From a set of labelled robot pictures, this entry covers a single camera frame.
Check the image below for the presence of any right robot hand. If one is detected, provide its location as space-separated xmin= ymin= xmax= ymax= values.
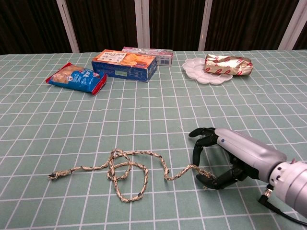
xmin=188 ymin=127 xmax=288 ymax=190

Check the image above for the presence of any beige braided rope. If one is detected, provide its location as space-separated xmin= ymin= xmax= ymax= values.
xmin=47 ymin=148 xmax=214 ymax=203

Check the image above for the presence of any gold foil package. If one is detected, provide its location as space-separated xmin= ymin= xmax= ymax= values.
xmin=204 ymin=53 xmax=254 ymax=77

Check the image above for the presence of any white flower-shaped palette plate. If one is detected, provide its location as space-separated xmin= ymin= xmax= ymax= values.
xmin=182 ymin=57 xmax=235 ymax=85

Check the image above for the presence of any green checked tablecloth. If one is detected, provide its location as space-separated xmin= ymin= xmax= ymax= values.
xmin=0 ymin=49 xmax=307 ymax=230

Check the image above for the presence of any pink white long box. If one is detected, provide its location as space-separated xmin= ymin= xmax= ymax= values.
xmin=121 ymin=46 xmax=174 ymax=67

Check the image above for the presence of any orange cookie box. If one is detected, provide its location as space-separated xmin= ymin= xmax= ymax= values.
xmin=91 ymin=49 xmax=158 ymax=83

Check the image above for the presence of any blue snack bag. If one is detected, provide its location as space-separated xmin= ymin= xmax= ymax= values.
xmin=45 ymin=62 xmax=108 ymax=96

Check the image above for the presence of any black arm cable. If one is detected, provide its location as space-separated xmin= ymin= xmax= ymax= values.
xmin=257 ymin=184 xmax=307 ymax=226

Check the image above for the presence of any white frame post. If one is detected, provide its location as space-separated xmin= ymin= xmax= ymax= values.
xmin=56 ymin=0 xmax=81 ymax=54
xmin=197 ymin=0 xmax=213 ymax=52
xmin=277 ymin=0 xmax=307 ymax=51
xmin=134 ymin=0 xmax=151 ymax=50

